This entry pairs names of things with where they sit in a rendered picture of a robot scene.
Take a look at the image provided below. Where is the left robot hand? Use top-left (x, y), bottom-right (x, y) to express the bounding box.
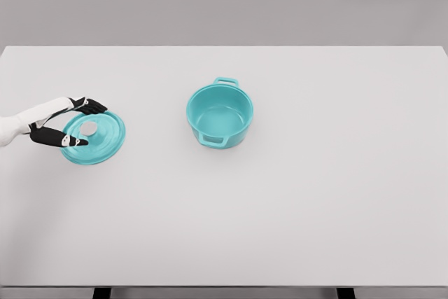
top-left (14, 96), bottom-right (109, 148)

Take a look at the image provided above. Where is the teal pot with handles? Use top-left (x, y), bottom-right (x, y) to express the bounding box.
top-left (185, 76), bottom-right (254, 149)

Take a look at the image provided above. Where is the teal pot lid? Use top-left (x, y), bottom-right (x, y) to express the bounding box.
top-left (60, 110), bottom-right (126, 167)

